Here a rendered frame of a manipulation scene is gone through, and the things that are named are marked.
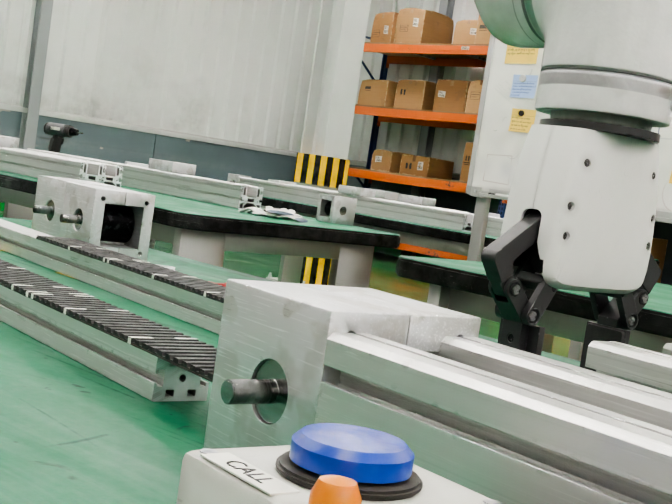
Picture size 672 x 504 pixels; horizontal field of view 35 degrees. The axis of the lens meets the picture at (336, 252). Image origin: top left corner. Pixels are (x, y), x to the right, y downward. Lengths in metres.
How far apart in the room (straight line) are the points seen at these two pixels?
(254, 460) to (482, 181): 3.73
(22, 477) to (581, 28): 0.40
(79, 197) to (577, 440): 1.17
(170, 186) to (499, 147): 1.25
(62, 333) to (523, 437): 0.48
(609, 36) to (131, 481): 0.37
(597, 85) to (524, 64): 3.37
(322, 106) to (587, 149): 8.24
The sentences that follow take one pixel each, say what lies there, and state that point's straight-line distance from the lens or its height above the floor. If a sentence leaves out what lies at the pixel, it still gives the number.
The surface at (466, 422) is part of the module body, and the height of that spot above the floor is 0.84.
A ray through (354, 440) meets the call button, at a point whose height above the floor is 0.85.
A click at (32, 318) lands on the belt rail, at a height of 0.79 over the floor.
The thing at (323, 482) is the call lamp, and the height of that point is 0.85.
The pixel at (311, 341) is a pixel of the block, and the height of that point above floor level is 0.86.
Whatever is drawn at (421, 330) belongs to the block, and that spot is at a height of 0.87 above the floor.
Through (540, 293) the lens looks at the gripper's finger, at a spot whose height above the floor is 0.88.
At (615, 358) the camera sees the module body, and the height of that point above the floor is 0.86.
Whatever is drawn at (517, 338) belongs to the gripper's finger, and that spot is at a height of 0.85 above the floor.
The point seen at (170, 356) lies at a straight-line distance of 0.65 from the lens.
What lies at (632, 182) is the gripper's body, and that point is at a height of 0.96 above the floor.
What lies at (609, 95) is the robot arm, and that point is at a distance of 0.66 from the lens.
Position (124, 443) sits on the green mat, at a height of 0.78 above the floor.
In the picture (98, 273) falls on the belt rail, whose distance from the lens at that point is 1.20.
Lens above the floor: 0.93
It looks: 4 degrees down
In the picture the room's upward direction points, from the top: 8 degrees clockwise
